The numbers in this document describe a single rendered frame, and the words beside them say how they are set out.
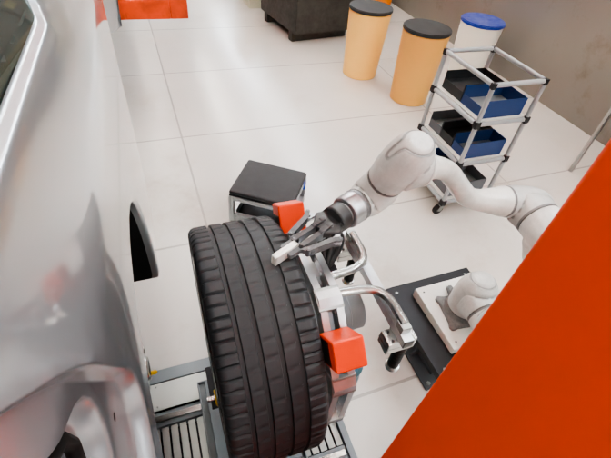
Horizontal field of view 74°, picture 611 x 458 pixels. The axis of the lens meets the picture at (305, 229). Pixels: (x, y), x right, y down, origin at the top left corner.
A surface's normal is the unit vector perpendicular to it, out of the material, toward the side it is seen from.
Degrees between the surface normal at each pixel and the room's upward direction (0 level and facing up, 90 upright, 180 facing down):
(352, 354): 45
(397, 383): 0
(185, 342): 0
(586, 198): 90
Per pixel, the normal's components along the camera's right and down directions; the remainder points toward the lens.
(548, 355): -0.94, 0.18
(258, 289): 0.17, -0.52
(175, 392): 0.09, -0.70
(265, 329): 0.24, -0.27
